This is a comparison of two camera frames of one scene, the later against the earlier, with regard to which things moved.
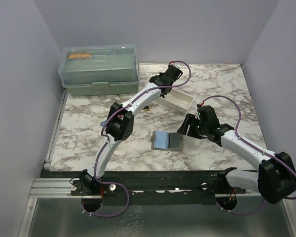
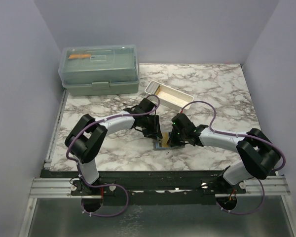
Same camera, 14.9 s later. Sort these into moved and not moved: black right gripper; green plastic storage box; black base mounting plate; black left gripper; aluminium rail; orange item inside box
Moved: black right gripper; black left gripper
Not moved: green plastic storage box; aluminium rail; black base mounting plate; orange item inside box
